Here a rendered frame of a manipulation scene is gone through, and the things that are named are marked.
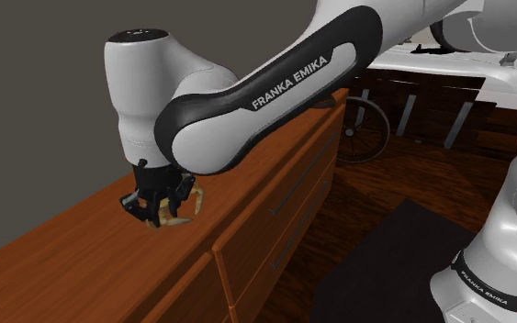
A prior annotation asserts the dark wooden bed white mattress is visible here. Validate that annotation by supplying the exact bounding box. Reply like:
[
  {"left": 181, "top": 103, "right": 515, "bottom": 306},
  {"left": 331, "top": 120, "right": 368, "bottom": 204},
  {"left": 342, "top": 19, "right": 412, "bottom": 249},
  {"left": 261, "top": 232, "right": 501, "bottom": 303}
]
[{"left": 350, "top": 27, "right": 517, "bottom": 150}]

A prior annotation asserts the brown wooden chest of drawers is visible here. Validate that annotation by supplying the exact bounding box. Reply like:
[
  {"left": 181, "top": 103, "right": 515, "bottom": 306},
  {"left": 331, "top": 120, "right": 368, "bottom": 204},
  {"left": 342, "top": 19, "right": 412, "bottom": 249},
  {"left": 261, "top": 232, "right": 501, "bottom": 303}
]
[{"left": 0, "top": 87, "right": 352, "bottom": 323}]

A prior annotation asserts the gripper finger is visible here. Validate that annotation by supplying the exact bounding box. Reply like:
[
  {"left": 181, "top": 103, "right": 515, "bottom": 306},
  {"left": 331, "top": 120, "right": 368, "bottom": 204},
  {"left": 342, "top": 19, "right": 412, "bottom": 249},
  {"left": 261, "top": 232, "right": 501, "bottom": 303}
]
[
  {"left": 167, "top": 173, "right": 197, "bottom": 217},
  {"left": 119, "top": 191, "right": 162, "bottom": 229}
]

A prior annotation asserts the black spoked wheel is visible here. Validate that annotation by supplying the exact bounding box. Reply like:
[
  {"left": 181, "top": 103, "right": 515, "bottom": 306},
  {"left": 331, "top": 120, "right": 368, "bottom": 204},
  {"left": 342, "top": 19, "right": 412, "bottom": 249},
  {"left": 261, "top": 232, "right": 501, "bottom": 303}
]
[{"left": 335, "top": 95, "right": 392, "bottom": 165}]

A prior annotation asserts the tan crab figure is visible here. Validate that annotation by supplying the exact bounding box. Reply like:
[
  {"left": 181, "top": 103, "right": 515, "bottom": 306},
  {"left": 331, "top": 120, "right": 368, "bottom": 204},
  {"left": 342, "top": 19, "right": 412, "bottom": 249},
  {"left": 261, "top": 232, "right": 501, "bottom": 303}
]
[{"left": 140, "top": 180, "right": 207, "bottom": 230}]

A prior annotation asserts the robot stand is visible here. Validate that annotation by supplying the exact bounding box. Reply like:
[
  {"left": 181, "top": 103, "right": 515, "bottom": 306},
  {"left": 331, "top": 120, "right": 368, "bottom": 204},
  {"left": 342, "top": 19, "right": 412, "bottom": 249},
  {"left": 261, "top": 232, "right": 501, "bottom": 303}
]
[{"left": 309, "top": 198, "right": 479, "bottom": 323}]

